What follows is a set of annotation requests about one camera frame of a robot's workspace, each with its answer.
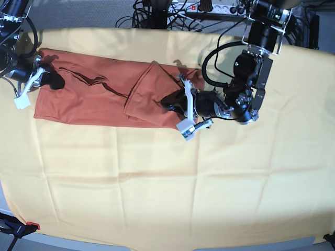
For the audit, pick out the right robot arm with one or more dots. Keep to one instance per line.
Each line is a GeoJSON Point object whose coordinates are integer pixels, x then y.
{"type": "Point", "coordinates": [13, 14]}

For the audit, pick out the black clamp right corner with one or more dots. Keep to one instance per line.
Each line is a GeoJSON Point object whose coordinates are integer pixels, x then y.
{"type": "Point", "coordinates": [330, 238]}

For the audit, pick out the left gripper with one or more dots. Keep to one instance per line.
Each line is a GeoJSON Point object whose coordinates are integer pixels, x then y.
{"type": "Point", "coordinates": [206, 104]}

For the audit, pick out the yellow table cloth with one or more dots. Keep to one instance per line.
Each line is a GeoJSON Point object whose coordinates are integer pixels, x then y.
{"type": "Point", "coordinates": [149, 189]}

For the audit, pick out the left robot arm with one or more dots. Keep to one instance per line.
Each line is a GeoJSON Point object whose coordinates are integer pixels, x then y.
{"type": "Point", "coordinates": [241, 99]}

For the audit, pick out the salmon pink T-shirt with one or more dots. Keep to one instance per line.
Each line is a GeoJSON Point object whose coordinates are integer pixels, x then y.
{"type": "Point", "coordinates": [108, 92]}

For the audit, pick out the black upright device right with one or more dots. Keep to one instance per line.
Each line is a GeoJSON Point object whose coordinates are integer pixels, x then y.
{"type": "Point", "coordinates": [314, 33]}

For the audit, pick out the black stand post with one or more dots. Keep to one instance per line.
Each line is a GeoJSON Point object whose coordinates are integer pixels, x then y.
{"type": "Point", "coordinates": [159, 14]}

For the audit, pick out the blue black bar clamp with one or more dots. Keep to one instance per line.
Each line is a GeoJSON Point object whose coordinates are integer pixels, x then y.
{"type": "Point", "coordinates": [10, 225]}

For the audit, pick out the white power strip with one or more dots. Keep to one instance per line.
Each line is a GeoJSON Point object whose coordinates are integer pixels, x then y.
{"type": "Point", "coordinates": [218, 11]}

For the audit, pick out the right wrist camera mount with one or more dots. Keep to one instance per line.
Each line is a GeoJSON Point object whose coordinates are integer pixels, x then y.
{"type": "Point", "coordinates": [24, 91]}

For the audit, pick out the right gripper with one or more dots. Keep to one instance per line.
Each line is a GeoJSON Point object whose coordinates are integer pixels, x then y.
{"type": "Point", "coordinates": [25, 68]}

